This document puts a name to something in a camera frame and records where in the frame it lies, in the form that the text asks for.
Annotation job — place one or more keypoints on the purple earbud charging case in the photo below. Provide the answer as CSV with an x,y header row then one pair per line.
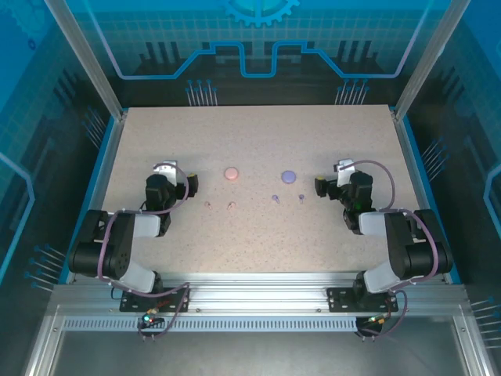
x,y
289,176

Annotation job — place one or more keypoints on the pink earbud charging case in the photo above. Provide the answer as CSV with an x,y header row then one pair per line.
x,y
231,174

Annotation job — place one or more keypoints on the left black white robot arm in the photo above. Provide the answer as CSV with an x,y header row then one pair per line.
x,y
121,243

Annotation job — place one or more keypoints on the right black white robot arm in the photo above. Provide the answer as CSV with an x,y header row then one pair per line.
x,y
407,250

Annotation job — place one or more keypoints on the blue table edge strip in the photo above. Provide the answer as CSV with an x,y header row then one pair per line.
x,y
422,176
96,176

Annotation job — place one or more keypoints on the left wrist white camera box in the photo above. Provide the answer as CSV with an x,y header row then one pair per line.
x,y
169,166

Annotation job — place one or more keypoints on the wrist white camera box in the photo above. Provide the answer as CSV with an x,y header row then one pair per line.
x,y
169,166
344,163

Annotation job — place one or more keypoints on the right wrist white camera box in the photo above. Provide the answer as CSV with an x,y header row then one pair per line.
x,y
344,163

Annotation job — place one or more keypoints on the aluminium table side rail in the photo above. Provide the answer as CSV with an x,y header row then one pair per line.
x,y
413,176
106,176

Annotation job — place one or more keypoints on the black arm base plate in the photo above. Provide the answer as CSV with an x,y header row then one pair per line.
x,y
133,303
340,299

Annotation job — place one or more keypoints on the aluminium mounting rail beam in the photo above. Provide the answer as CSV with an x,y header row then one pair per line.
x,y
254,293

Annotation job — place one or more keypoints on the aluminium frame post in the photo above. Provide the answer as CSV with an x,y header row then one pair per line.
x,y
426,58
84,58

